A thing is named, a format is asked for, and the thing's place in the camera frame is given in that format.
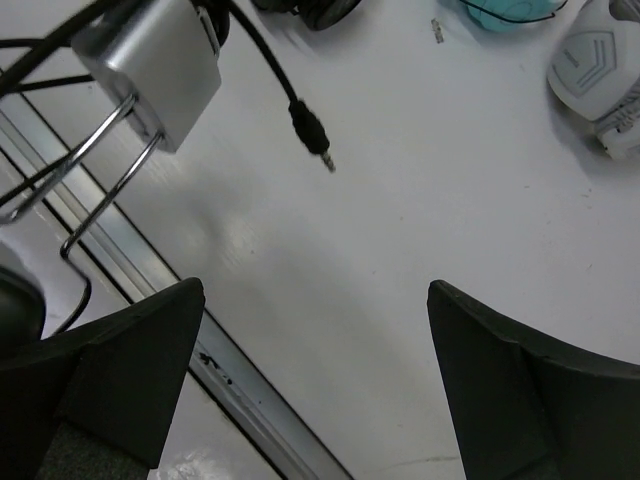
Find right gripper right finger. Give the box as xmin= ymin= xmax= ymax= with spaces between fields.
xmin=427 ymin=280 xmax=639 ymax=479

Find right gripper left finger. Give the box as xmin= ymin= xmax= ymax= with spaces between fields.
xmin=1 ymin=278 xmax=205 ymax=479

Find brown silver headphones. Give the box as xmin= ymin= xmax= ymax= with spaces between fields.
xmin=1 ymin=1 xmax=221 ymax=333

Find thin black headphone cable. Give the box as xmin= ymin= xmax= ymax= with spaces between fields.
xmin=0 ymin=0 xmax=337 ymax=174

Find teal white headphones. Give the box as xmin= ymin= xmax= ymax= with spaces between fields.
xmin=433 ymin=0 xmax=567 ymax=35

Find black headphones front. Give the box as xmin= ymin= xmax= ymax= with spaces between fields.
xmin=251 ymin=0 xmax=361 ymax=31

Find grey white gaming headset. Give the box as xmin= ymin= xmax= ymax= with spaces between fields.
xmin=547 ymin=1 xmax=639 ymax=161

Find small metal plug adapter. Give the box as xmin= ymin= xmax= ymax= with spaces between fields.
xmin=431 ymin=19 xmax=444 ymax=44

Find front aluminium rail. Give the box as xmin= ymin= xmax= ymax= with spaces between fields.
xmin=1 ymin=95 xmax=353 ymax=479

